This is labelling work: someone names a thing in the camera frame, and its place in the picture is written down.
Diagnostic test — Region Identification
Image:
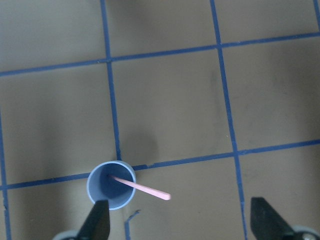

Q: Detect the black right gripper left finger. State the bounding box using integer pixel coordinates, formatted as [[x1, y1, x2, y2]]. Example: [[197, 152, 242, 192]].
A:
[[75, 200, 111, 240]]

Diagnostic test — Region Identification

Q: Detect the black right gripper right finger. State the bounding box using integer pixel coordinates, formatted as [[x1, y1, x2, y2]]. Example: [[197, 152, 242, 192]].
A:
[[250, 197, 295, 240]]

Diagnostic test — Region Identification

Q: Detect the light blue plastic cup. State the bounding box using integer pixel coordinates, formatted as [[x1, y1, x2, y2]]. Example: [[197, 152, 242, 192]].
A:
[[86, 160, 137, 211]]

